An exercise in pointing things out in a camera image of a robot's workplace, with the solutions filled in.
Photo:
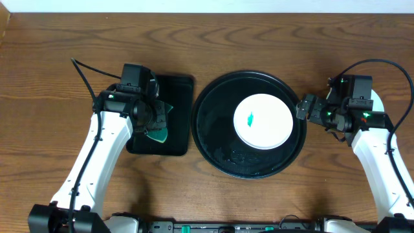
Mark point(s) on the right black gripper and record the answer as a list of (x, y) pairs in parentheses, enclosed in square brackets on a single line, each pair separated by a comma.
[(315, 115)]

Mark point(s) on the pale green plate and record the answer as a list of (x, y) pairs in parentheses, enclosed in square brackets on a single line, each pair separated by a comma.
[(333, 98)]

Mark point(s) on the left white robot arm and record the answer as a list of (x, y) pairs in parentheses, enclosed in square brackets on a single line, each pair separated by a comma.
[(77, 206)]

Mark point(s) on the black rectangular tray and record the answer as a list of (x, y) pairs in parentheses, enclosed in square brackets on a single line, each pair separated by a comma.
[(177, 91)]

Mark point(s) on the green scrub sponge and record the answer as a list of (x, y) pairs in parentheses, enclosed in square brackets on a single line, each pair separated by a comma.
[(157, 128)]

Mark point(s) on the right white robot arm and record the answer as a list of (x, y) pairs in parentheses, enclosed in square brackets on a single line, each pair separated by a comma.
[(369, 132)]

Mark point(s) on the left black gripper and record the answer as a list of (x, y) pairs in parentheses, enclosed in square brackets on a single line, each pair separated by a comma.
[(160, 114)]

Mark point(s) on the black round tray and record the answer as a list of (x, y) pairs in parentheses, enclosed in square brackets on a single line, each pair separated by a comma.
[(215, 135)]

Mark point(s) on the white plate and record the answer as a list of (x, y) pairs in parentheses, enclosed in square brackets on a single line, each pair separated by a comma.
[(263, 121)]

